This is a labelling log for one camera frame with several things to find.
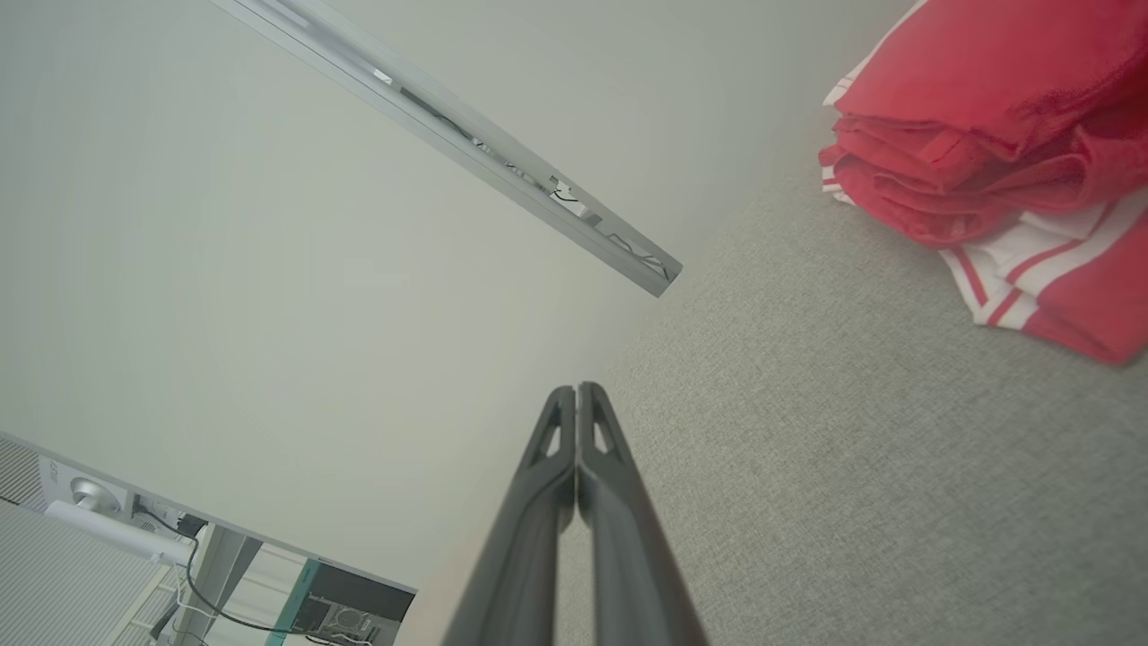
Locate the white cylindrical device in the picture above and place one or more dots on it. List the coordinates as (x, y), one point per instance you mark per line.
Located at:
(117, 529)

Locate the grey aluminium profile post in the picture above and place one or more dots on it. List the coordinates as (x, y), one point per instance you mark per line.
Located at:
(502, 148)

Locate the red shorts with white stripe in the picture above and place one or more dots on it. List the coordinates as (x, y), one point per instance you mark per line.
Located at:
(995, 72)

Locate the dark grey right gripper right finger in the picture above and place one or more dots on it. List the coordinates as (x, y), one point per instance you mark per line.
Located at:
(628, 556)

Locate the red white number 23 jersey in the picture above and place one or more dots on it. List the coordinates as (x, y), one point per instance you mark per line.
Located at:
(1094, 287)

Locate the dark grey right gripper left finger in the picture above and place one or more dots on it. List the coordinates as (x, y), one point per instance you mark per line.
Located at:
(520, 556)

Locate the teal-edged equipment box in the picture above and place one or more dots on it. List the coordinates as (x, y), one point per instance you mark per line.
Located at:
(350, 610)

